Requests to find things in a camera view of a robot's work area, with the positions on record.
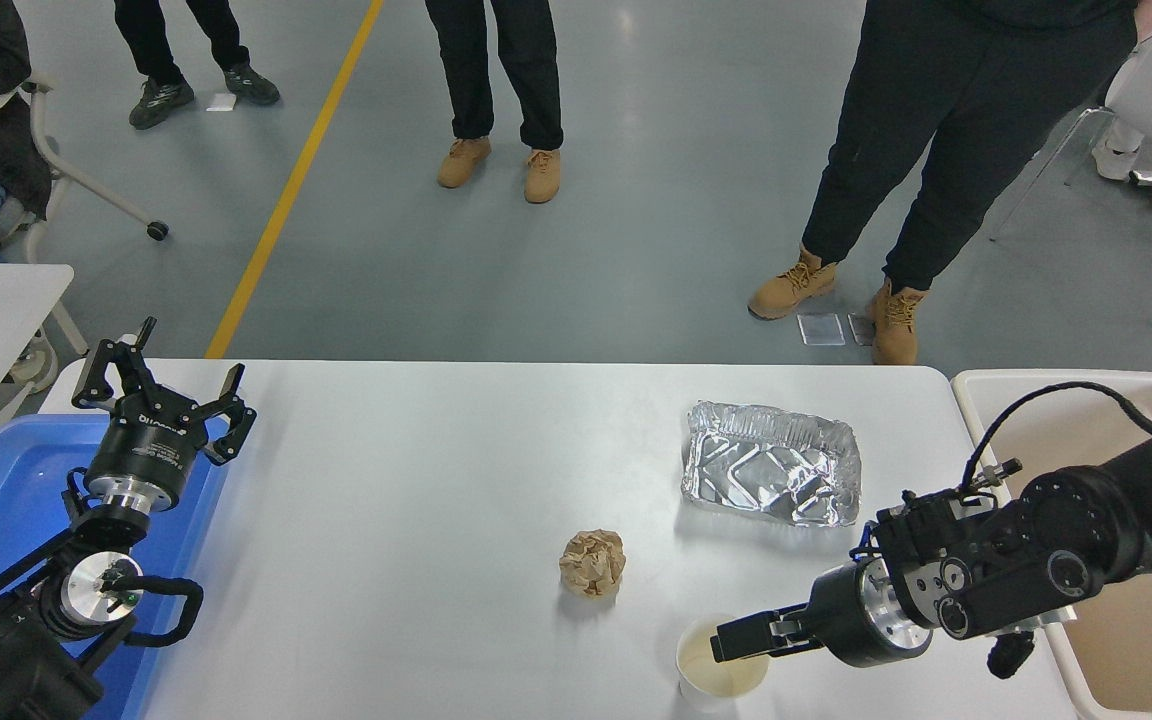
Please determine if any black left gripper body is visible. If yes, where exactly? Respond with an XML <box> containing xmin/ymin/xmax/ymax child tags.
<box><xmin>86</xmin><ymin>398</ymin><xmax>211</xmax><ymax>495</ymax></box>

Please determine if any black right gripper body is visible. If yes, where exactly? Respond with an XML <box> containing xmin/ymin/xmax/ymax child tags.
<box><xmin>808</xmin><ymin>562</ymin><xmax>884</xmax><ymax>670</ymax></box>

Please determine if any blue plastic tray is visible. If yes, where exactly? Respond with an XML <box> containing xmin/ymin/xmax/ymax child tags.
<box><xmin>0</xmin><ymin>413</ymin><xmax>232</xmax><ymax>720</ymax></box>

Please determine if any white wheeled chair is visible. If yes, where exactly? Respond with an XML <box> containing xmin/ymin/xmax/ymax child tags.
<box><xmin>0</xmin><ymin>70</ymin><xmax>171</xmax><ymax>263</ymax></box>

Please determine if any silver foil tray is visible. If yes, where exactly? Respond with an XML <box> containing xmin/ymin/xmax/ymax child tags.
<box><xmin>680</xmin><ymin>400</ymin><xmax>863</xmax><ymax>529</ymax></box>

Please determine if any crumpled tan paper ball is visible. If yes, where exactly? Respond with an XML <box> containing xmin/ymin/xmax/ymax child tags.
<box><xmin>560</xmin><ymin>529</ymin><xmax>628</xmax><ymax>600</ymax></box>

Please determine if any white paper cup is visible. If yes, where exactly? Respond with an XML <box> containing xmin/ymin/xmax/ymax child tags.
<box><xmin>675</xmin><ymin>614</ymin><xmax>772</xmax><ymax>715</ymax></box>

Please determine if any large pale plastic bin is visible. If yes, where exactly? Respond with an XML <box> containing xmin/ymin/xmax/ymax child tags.
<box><xmin>951</xmin><ymin>368</ymin><xmax>1152</xmax><ymax>720</ymax></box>

